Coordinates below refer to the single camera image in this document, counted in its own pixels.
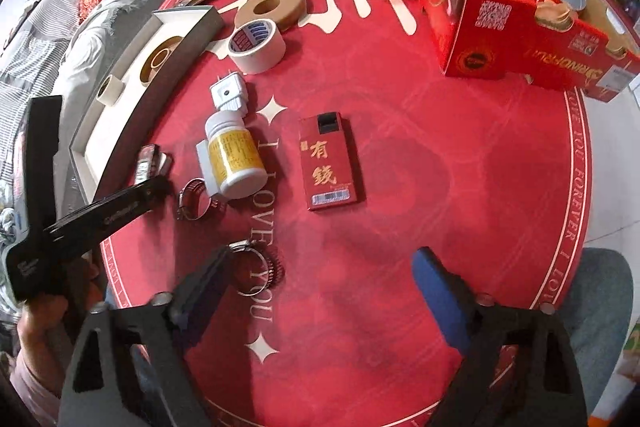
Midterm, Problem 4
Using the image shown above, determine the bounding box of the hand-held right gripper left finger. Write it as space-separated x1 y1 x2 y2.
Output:
57 244 236 427

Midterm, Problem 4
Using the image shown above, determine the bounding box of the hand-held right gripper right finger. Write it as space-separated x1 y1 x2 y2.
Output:
411 247 591 427

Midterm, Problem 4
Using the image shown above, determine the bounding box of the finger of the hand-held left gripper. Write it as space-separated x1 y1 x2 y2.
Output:
46 175 174 259

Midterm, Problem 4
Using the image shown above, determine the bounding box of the metal hose clamp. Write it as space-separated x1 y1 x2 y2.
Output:
175 178 222 222
227 239 283 298

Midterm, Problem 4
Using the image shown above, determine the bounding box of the shallow white box tray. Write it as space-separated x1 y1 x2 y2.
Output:
69 6 226 208

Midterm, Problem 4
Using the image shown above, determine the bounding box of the white power plug adapter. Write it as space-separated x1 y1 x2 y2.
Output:
210 72 251 115

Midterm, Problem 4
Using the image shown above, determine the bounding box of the small red card box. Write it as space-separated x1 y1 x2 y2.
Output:
298 112 366 211

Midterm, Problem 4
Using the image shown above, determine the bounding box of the white tape roll striped label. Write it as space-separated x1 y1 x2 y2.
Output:
227 18 287 75

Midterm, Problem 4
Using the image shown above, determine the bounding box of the person's left hand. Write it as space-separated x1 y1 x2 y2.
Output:
15 257 103 360

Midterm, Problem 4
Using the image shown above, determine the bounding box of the grey striped blanket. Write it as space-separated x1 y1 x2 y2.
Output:
0 0 87 220

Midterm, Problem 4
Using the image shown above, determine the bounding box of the small cream tape roll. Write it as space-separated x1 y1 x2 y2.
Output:
96 75 126 108

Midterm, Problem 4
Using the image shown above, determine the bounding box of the white pill bottle yellow label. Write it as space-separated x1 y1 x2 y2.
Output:
196 111 268 200

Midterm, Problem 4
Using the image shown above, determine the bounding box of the person's leg in jeans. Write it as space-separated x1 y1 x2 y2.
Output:
554 247 636 414

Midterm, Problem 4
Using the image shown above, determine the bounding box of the brown tape roll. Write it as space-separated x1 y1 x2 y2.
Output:
139 35 185 85

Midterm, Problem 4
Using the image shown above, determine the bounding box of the grey sofa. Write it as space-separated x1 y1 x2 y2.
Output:
0 0 201 258

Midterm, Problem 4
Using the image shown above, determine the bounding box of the red cardboard box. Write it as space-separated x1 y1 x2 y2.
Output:
389 0 640 104

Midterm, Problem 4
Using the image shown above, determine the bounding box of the flat brown tape ring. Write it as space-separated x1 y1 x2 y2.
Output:
235 0 307 32

